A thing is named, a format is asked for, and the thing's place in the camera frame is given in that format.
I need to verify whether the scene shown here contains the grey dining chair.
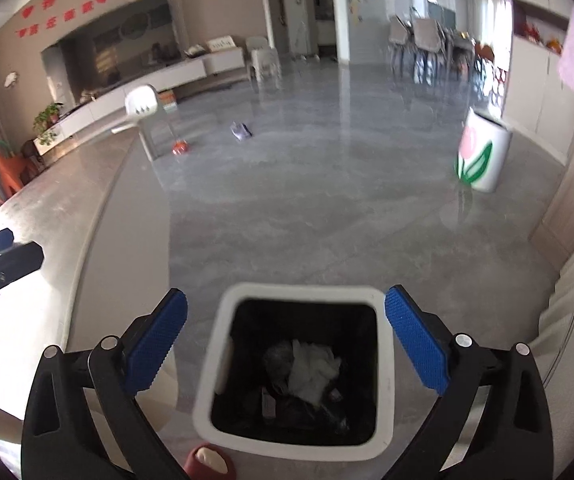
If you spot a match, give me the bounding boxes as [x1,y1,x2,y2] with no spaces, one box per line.
[388,14,414,68]
[412,17,450,81]

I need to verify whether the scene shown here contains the white trash bin black liner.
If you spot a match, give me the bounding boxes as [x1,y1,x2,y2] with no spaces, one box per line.
[193,282,398,462]

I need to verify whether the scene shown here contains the dining table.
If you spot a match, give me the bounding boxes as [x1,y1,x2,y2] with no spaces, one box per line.
[447,30,475,61]

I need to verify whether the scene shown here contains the green potted plant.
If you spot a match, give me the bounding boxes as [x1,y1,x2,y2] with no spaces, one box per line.
[33,102,65,146]

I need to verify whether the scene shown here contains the brown toy animal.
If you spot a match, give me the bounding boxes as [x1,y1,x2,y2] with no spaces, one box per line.
[21,139,45,173]

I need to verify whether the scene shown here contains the person's foot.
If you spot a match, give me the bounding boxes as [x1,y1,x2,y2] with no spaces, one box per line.
[194,447,228,473]

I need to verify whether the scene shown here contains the white bin tulip print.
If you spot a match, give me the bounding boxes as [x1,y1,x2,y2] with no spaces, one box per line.
[453,107,512,193]

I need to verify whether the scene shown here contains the large wall television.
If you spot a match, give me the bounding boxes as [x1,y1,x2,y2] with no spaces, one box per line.
[42,0,176,106]

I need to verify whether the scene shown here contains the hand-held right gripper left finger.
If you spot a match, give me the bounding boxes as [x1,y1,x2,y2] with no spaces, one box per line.
[22,287,190,480]

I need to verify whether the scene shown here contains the white wall cabinet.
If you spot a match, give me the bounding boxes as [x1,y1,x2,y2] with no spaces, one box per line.
[502,5,574,161]

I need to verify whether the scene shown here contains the orange dinosaur toy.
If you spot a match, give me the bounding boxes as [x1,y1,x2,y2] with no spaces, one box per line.
[0,114,30,205]

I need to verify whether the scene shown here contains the crumpled white tissue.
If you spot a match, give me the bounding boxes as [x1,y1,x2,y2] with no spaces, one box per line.
[287,339,342,403]

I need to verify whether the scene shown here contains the long white television cabinet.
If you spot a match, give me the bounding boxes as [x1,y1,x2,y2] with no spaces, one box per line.
[33,47,245,156]

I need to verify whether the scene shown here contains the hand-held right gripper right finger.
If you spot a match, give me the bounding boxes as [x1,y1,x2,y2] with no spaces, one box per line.
[382,285,554,480]

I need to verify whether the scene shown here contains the white plastic chair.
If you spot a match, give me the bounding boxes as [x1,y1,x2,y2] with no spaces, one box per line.
[112,85,170,161]

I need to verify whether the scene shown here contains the white plastic stool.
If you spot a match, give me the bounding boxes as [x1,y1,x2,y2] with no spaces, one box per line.
[251,49,282,81]

